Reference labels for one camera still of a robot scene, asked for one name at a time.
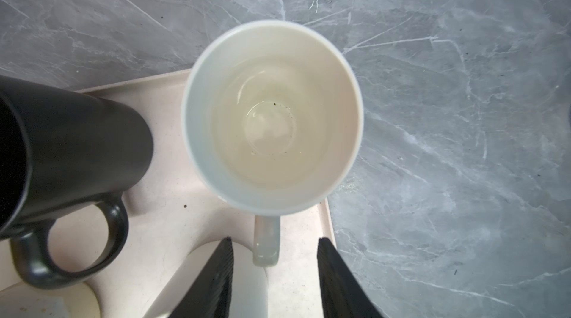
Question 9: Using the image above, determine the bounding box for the beige serving tray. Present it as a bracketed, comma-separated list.
[0, 67, 338, 318]

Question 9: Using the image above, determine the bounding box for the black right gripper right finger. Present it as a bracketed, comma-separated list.
[317, 237, 383, 318]

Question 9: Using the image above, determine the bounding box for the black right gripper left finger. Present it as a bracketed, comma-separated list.
[170, 236, 234, 317]

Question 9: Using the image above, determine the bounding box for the black mug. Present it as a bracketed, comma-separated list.
[1, 76, 153, 290]

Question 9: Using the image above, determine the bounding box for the cream white mug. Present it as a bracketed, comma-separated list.
[181, 20, 364, 267]

